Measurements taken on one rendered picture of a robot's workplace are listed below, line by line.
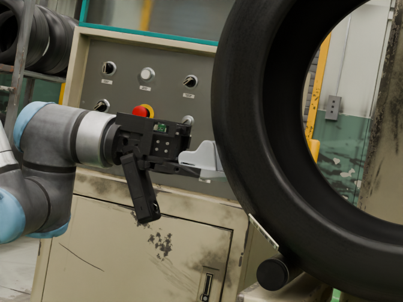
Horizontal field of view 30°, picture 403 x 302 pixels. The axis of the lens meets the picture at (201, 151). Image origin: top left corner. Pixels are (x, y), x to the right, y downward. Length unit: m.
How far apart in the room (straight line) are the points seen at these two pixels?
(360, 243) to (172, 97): 0.99
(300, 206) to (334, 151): 9.33
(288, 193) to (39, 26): 4.03
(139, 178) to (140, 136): 0.07
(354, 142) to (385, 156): 8.91
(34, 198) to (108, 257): 0.77
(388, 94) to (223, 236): 0.61
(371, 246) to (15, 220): 0.51
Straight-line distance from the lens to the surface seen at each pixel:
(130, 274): 1.91
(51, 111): 1.26
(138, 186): 1.20
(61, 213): 1.27
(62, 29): 5.29
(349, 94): 10.34
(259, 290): 1.12
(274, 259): 1.07
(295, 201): 1.01
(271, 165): 1.02
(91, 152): 1.21
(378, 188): 1.40
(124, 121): 1.21
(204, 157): 1.16
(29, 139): 1.26
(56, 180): 1.26
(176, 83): 1.90
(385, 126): 1.40
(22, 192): 1.16
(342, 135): 10.33
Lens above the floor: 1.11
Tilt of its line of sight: 3 degrees down
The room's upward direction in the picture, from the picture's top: 10 degrees clockwise
